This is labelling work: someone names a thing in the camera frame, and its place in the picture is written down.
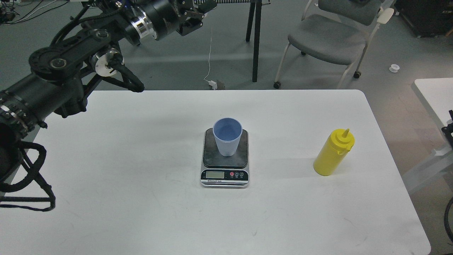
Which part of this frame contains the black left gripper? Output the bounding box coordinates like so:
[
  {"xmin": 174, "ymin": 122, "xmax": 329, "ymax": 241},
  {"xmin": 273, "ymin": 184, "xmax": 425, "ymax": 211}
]
[{"xmin": 140, "ymin": 0, "xmax": 217, "ymax": 41}]

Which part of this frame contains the blue ribbed plastic cup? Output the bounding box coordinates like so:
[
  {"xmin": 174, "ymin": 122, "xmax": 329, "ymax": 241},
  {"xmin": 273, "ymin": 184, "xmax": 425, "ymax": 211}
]
[{"xmin": 212, "ymin": 118, "xmax": 243, "ymax": 157}]

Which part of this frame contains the yellow squeeze bottle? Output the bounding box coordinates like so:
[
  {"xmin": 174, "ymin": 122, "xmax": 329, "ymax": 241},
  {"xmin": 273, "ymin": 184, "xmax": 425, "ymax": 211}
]
[{"xmin": 313, "ymin": 129, "xmax": 355, "ymax": 176}]

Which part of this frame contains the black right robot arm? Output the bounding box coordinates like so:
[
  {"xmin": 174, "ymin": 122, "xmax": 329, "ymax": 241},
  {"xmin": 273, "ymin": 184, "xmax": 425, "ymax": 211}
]
[{"xmin": 441, "ymin": 110, "xmax": 453, "ymax": 245}]

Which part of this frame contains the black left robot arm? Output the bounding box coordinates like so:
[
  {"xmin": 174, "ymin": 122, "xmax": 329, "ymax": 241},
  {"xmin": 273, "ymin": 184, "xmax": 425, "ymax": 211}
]
[{"xmin": 0, "ymin": 0, "xmax": 217, "ymax": 212}]

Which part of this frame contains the digital kitchen scale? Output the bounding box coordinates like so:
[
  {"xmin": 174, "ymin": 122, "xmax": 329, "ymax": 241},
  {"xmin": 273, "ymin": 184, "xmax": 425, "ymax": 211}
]
[{"xmin": 200, "ymin": 129, "xmax": 250, "ymax": 188}]

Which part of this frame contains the black trestle table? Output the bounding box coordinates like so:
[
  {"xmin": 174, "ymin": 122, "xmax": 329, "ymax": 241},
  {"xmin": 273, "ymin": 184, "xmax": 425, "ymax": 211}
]
[{"xmin": 215, "ymin": 0, "xmax": 271, "ymax": 83}]

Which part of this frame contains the grey office chair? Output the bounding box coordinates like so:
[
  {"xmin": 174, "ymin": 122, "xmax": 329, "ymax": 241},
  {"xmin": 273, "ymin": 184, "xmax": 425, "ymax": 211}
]
[{"xmin": 273, "ymin": 0, "xmax": 395, "ymax": 89}]

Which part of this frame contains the white plastic spool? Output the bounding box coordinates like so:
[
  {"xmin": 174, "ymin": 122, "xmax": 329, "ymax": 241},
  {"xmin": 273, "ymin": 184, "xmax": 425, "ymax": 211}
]
[{"xmin": 389, "ymin": 64, "xmax": 401, "ymax": 73}]

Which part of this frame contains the black cabinet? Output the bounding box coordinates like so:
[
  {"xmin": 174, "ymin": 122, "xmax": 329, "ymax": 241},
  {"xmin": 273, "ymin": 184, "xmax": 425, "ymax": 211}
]
[{"xmin": 394, "ymin": 0, "xmax": 453, "ymax": 38}]

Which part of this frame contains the white side table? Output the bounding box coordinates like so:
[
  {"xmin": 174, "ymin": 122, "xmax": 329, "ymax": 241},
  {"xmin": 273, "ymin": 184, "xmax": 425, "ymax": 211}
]
[{"xmin": 402, "ymin": 78, "xmax": 453, "ymax": 195}]

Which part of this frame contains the white charger cable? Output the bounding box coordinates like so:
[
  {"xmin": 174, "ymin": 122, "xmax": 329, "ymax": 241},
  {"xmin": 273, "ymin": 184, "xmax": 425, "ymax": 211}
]
[{"xmin": 203, "ymin": 28, "xmax": 218, "ymax": 90}]

